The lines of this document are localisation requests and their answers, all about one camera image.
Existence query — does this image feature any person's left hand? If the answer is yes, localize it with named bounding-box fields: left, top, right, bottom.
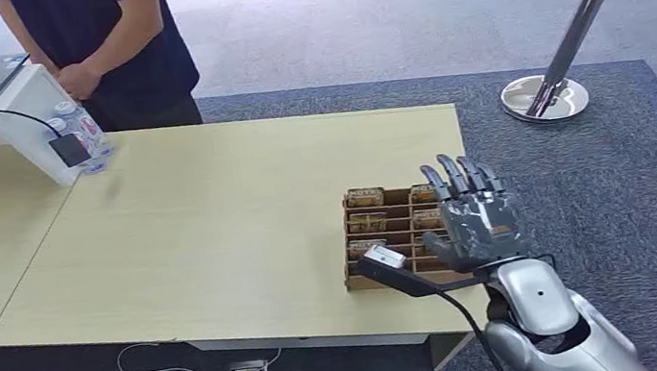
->
left=54, top=60, right=106, bottom=106

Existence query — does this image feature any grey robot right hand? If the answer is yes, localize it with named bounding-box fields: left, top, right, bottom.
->
left=411, top=143, right=537, bottom=279

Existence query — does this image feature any person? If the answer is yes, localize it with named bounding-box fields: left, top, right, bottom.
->
left=0, top=0, right=208, bottom=151

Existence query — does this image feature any wooden card holder box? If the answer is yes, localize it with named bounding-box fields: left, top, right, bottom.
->
left=332, top=171, right=491, bottom=299

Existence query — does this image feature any clear water bottle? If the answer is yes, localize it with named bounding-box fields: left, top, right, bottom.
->
left=44, top=111, right=110, bottom=182
left=51, top=95, right=117, bottom=166

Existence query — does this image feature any black power adapter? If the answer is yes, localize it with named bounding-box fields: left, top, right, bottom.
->
left=46, top=130, right=94, bottom=171

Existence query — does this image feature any dark blue-grey floor rug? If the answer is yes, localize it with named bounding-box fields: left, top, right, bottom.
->
left=0, top=33, right=657, bottom=371

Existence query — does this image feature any chrome stanchion base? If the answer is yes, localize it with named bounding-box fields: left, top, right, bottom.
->
left=498, top=68, right=594, bottom=131

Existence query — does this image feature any grey desk underframe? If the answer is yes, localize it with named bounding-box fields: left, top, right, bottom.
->
left=186, top=302, right=480, bottom=371

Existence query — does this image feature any black laptop power cable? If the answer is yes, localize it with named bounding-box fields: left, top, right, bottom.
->
left=0, top=97, right=65, bottom=148

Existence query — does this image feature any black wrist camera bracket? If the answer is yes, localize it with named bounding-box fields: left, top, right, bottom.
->
left=353, top=237, right=487, bottom=307

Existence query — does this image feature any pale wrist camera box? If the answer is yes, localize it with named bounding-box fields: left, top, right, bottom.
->
left=368, top=240, right=410, bottom=273

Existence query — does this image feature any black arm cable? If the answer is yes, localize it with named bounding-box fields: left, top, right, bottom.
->
left=434, top=280, right=518, bottom=371

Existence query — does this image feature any chrome stanchion post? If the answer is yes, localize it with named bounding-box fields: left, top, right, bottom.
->
left=510, top=0, right=657, bottom=119

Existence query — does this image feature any white floor cable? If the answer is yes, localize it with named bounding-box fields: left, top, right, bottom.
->
left=113, top=323, right=285, bottom=371

